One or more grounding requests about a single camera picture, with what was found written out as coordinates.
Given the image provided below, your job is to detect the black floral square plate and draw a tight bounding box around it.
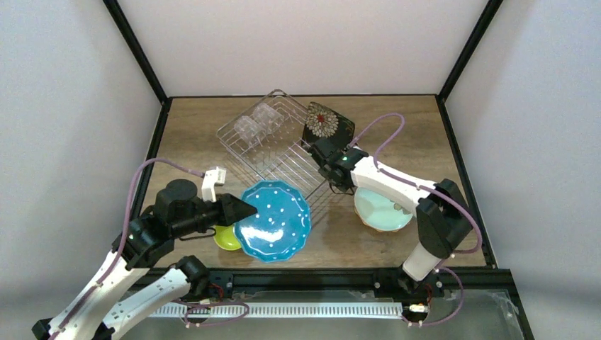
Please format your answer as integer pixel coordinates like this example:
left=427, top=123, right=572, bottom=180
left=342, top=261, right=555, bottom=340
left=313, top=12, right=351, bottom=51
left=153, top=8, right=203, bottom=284
left=301, top=101, right=355, bottom=151

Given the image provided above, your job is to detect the light blue floral plate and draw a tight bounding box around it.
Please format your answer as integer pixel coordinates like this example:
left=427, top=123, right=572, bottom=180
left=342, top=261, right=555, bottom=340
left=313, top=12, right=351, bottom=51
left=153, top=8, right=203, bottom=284
left=354, top=188, right=413, bottom=232

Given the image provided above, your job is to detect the metal wire dish rack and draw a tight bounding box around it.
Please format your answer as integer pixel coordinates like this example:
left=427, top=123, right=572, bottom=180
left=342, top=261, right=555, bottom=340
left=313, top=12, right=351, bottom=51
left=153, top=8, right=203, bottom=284
left=216, top=89, right=327, bottom=227

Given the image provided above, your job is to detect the clear plastic glass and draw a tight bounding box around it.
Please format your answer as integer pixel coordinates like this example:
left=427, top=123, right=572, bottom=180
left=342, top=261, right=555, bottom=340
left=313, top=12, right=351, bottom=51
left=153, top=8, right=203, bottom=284
left=250, top=103, right=284, bottom=134
left=234, top=115, right=266, bottom=147

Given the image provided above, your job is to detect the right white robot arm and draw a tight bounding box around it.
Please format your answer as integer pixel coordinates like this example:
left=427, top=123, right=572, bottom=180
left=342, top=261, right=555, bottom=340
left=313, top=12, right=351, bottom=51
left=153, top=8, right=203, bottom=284
left=306, top=137, right=478, bottom=285

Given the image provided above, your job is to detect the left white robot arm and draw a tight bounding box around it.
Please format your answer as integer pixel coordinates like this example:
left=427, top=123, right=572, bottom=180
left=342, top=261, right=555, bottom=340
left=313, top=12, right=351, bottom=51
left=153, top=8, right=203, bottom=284
left=32, top=179, right=257, bottom=339

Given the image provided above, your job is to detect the yellow-green small bowl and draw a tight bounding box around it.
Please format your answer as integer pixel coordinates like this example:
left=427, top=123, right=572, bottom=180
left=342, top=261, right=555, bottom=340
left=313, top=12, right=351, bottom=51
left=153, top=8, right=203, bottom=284
left=213, top=225, right=242, bottom=251

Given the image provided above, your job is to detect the orange plate under blue plate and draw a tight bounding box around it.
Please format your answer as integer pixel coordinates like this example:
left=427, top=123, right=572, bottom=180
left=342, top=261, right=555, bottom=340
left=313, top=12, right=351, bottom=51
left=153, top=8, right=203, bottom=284
left=354, top=209, right=402, bottom=232

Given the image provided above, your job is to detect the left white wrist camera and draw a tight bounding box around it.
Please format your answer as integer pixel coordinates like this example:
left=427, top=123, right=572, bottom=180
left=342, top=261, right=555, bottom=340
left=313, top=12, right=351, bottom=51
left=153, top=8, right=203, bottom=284
left=201, top=166, right=227, bottom=202

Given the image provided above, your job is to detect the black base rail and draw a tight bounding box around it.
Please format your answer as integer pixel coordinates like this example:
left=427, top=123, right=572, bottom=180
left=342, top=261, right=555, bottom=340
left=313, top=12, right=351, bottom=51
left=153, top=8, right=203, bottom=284
left=126, top=267, right=516, bottom=301

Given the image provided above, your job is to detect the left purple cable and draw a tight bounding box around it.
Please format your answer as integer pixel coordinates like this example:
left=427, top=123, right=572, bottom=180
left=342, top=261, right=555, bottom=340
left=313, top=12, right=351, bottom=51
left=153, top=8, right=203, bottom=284
left=47, top=157, right=251, bottom=340

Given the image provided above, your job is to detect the white slotted cable duct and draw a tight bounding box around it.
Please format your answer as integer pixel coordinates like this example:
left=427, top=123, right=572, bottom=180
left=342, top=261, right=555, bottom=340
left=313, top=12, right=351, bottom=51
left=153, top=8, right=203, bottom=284
left=147, top=301, right=404, bottom=320

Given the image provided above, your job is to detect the left black frame post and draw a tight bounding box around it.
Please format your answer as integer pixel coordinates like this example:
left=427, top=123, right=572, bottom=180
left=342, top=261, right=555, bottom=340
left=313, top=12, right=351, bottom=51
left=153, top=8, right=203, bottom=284
left=103, top=0, right=168, bottom=104

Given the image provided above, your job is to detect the black frame post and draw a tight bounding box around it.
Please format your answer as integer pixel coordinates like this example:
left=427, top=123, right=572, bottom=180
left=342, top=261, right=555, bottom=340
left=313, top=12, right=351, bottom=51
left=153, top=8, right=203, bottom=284
left=103, top=0, right=168, bottom=104
left=437, top=0, right=503, bottom=102

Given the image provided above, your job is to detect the right black frame post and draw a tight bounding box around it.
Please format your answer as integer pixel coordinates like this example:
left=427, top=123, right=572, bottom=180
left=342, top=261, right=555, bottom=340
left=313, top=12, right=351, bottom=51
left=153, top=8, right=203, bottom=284
left=437, top=0, right=503, bottom=102

